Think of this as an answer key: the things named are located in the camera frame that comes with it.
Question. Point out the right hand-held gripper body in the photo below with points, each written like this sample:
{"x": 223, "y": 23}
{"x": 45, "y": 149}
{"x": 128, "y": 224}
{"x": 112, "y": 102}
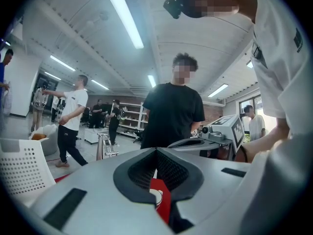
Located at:
{"x": 227, "y": 128}

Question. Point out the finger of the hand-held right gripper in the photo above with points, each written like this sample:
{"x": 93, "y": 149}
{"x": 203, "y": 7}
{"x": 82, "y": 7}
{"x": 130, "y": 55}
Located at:
{"x": 190, "y": 146}

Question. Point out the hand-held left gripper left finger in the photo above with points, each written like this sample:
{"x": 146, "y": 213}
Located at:
{"x": 102, "y": 195}

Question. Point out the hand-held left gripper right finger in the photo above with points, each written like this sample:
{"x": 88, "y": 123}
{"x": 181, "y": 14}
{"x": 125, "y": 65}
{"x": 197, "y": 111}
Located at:
{"x": 210, "y": 180}

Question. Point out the white perforated plastic basket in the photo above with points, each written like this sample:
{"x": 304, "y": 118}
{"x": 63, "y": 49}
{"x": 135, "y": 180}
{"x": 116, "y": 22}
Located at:
{"x": 22, "y": 165}

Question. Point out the person's right forearm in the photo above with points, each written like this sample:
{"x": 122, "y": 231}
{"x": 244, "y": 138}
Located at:
{"x": 266, "y": 141}

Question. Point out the silver metal stand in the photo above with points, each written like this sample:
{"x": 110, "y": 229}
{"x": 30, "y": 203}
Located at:
{"x": 100, "y": 146}

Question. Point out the red tablecloth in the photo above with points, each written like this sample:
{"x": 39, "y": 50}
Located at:
{"x": 62, "y": 177}

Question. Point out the white open shelf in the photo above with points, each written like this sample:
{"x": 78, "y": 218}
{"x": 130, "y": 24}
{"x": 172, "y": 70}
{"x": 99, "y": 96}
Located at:
{"x": 132, "y": 121}

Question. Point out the grey beanbag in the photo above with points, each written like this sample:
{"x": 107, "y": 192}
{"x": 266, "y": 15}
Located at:
{"x": 50, "y": 146}

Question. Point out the orange cushion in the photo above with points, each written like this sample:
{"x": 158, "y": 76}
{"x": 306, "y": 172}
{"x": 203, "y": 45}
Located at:
{"x": 39, "y": 136}

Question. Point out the person's white t-shirt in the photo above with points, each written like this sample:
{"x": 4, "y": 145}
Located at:
{"x": 281, "y": 57}

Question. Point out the white checked cloth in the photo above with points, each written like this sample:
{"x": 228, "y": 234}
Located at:
{"x": 7, "y": 99}

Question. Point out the ceiling tube lights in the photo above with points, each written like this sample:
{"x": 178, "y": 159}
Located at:
{"x": 124, "y": 16}

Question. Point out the black head camera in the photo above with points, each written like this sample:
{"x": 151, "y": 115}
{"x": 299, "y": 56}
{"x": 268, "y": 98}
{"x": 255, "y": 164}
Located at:
{"x": 173, "y": 7}

